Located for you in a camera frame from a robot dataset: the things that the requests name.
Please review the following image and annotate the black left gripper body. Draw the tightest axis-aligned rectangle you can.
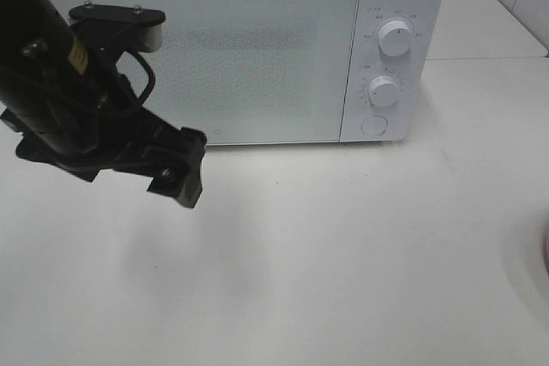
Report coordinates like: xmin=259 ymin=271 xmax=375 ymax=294
xmin=15 ymin=20 xmax=157 ymax=182

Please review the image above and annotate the white round door button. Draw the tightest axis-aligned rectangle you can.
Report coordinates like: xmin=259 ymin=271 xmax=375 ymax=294
xmin=360 ymin=115 xmax=388 ymax=138

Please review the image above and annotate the white microwave knob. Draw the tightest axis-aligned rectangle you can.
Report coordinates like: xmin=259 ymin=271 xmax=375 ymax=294
xmin=377 ymin=18 xmax=413 ymax=57
xmin=367 ymin=75 xmax=401 ymax=107

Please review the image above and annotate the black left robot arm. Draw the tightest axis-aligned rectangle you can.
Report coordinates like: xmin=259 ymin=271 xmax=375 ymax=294
xmin=1 ymin=0 xmax=207 ymax=208

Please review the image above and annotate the white microwave door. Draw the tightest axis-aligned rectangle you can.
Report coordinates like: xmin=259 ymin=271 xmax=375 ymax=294
xmin=52 ymin=0 xmax=356 ymax=145

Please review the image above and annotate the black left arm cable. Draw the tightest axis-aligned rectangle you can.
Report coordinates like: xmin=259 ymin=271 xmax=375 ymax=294
xmin=109 ymin=49 xmax=156 ymax=118

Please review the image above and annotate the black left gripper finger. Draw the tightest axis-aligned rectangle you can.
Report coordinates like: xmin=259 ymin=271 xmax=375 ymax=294
xmin=69 ymin=3 xmax=166 ymax=52
xmin=143 ymin=117 xmax=207 ymax=208

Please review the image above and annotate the pink round plate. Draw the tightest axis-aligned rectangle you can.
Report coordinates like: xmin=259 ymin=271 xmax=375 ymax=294
xmin=541 ymin=227 xmax=549 ymax=273

